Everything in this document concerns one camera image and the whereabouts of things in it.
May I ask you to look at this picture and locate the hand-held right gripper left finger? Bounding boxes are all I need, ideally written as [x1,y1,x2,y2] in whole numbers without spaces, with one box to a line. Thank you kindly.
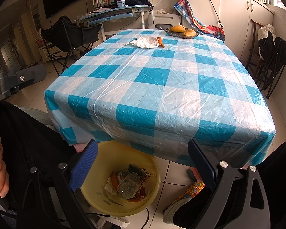
[26,139,99,229]

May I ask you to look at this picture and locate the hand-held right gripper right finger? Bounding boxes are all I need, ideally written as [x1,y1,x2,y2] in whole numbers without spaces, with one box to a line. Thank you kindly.
[188,139,271,229]

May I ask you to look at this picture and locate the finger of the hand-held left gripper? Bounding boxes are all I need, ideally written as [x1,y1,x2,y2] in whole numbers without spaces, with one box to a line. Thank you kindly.
[11,64,47,93]

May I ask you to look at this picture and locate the white tissue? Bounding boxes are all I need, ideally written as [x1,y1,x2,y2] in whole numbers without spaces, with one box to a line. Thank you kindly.
[104,177,120,196]

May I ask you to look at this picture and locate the yellow plastic bin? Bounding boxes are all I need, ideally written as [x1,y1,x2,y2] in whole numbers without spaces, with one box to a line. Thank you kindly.
[80,140,161,217]

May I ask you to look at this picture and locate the clear plastic bottle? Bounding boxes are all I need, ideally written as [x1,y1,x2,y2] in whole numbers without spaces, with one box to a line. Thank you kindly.
[117,174,141,200]

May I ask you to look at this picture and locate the red printed snack wrapper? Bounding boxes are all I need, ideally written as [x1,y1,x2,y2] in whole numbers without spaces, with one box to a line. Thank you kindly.
[129,167,155,202]

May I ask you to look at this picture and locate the white bag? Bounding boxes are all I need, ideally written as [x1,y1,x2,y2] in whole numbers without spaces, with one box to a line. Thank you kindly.
[124,36,160,49]

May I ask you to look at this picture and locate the colourful knitted slipper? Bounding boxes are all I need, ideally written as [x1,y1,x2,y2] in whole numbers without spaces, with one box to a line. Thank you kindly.
[179,181,205,202]

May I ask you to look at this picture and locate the low white television stand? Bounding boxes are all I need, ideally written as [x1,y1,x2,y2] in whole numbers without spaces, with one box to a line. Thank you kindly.
[37,45,62,62]

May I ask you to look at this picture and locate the black folding camp chair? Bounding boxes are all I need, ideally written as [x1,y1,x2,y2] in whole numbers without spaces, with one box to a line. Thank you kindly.
[40,15,103,75]

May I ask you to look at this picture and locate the person's grey shoe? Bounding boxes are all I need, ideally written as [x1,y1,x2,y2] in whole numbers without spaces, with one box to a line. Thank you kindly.
[162,197,205,226]

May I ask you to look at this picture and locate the white display shelf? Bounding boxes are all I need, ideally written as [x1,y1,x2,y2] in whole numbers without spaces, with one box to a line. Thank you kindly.
[31,5,43,37]

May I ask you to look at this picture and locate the white power strip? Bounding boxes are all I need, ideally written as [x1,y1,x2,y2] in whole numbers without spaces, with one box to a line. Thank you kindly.
[89,206,134,229]

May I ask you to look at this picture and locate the person's right leg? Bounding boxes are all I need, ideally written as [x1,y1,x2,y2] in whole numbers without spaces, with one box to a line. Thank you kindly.
[176,137,286,229]

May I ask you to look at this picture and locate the blue white checked tablecloth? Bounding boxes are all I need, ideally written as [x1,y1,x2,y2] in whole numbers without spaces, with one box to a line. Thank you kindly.
[45,29,277,167]

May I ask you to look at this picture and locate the blue white study desk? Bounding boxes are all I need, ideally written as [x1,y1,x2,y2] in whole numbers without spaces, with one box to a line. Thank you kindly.
[77,5,153,41]

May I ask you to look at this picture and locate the dark wooden chair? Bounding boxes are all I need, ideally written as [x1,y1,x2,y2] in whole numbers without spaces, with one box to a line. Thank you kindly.
[245,19,267,77]

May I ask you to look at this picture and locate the white sack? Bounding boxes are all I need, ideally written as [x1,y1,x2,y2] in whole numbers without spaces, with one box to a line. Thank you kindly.
[257,24,276,60]

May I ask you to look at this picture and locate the white floor appliance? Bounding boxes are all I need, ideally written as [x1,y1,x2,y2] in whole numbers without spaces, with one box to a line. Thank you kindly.
[148,13,182,30]

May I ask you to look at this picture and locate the white cabinet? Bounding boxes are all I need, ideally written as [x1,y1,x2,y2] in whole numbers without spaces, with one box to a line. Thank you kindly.
[181,0,274,55]

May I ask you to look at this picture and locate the colourful printed strap bag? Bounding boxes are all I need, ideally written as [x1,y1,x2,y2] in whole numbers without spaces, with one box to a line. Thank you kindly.
[174,0,226,41]

